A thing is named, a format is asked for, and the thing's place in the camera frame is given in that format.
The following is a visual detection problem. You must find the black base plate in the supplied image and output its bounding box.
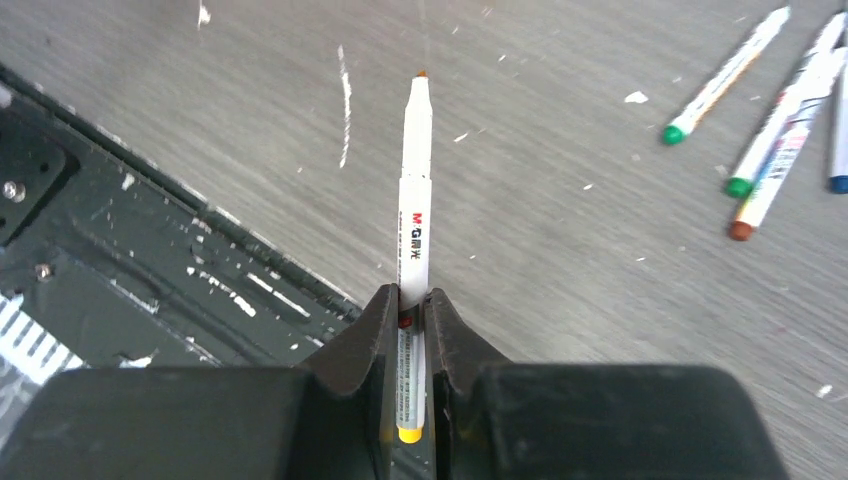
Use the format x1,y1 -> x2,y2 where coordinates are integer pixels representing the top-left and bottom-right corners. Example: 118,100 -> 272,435
1,68 -> 360,436

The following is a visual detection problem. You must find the orange marker pen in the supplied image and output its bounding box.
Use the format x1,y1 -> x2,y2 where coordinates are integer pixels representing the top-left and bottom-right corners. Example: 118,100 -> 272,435
728,47 -> 847,241

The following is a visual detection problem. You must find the green-end marker pen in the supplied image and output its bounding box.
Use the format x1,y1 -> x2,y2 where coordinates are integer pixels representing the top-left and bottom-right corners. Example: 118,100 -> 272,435
661,5 -> 791,145

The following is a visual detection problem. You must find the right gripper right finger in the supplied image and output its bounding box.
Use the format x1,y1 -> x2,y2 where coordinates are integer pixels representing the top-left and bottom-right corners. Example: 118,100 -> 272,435
425,288 -> 789,479

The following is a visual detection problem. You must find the yellow marker pen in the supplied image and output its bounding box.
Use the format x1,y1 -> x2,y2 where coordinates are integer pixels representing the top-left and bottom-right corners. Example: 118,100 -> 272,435
395,71 -> 433,444

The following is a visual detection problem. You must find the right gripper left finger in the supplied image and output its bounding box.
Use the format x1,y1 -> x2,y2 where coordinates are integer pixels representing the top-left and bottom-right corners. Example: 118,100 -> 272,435
1,284 -> 398,479

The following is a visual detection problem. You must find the blue-end marker pen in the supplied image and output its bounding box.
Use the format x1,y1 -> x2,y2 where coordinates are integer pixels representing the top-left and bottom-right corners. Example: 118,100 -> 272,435
829,66 -> 847,194

